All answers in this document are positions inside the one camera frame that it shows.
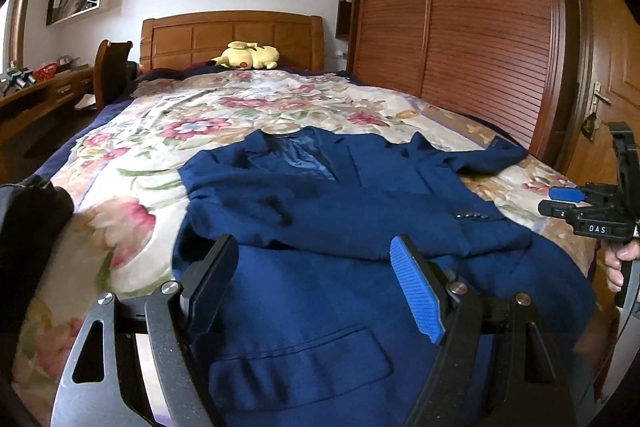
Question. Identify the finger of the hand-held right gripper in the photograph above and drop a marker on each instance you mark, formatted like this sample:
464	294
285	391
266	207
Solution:
567	194
556	210

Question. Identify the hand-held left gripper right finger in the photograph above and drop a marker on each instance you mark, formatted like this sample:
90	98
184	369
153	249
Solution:
415	287

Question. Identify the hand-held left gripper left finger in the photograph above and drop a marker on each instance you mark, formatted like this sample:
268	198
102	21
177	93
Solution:
216	277

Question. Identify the blue suit jacket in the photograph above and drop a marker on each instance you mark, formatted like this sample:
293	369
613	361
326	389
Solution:
320	227

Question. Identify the person's right hand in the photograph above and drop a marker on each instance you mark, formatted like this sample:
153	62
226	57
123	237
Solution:
613	266

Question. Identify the dark hanging door tag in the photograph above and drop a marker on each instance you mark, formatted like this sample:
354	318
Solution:
588	127

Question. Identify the wooden door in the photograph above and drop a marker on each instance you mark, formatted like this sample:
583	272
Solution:
615	57

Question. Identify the floral blanket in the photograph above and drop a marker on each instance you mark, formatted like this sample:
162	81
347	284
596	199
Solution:
150	147

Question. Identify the black cloth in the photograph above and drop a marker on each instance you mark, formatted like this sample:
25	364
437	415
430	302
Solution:
30	232

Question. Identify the wooden slatted wardrobe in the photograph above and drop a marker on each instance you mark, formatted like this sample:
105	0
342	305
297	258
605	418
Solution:
450	17

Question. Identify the yellow plush toy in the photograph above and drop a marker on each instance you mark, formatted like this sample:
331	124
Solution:
247	56

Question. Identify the wooden chair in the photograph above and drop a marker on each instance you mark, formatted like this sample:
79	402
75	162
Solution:
110	72

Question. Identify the wooden bed headboard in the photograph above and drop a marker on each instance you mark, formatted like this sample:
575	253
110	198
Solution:
200	42

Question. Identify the wooden desk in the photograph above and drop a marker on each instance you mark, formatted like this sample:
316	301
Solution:
30	104

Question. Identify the red basket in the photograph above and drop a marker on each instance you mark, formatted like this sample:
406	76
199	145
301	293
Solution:
48	71

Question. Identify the black tool on desk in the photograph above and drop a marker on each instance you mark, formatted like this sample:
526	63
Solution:
17	79

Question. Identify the wooden window frame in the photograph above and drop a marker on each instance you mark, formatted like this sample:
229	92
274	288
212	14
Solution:
22	17

